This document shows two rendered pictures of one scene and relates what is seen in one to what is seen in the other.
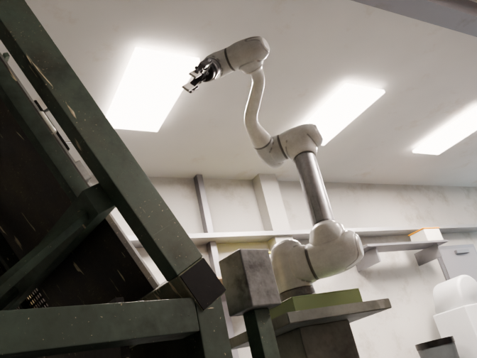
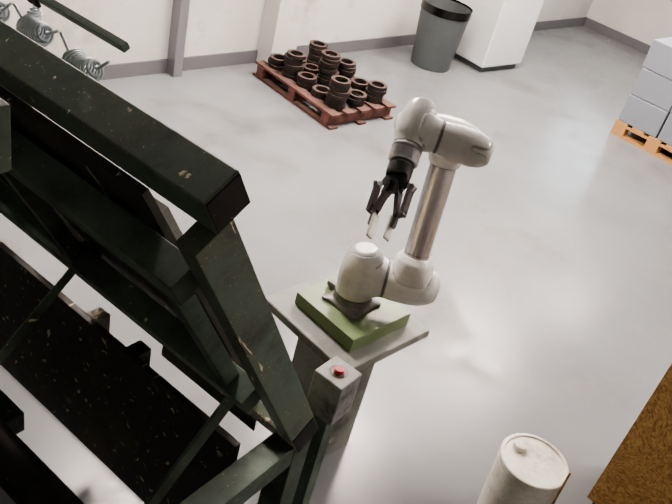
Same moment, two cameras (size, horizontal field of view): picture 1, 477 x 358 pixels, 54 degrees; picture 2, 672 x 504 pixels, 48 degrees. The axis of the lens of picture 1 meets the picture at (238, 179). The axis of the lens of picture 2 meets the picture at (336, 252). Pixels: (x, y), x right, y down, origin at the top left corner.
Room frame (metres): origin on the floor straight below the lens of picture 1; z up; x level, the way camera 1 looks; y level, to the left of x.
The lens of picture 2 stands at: (-0.32, 0.74, 2.67)
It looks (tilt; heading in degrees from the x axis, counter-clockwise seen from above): 33 degrees down; 342
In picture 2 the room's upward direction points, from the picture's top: 15 degrees clockwise
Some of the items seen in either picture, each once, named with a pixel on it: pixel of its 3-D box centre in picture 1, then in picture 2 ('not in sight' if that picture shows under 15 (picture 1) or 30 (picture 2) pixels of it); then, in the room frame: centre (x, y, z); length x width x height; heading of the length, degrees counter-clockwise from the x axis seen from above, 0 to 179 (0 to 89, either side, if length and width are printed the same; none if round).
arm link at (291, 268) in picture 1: (291, 266); (362, 269); (2.01, -0.13, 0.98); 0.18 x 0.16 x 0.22; 72
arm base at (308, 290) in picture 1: (294, 299); (349, 293); (2.03, -0.11, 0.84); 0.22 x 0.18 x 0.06; 39
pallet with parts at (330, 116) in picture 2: not in sight; (326, 75); (5.96, -0.76, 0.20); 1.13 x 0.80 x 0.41; 33
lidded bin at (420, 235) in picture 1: (426, 237); not in sight; (7.80, -2.80, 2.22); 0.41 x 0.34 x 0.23; 123
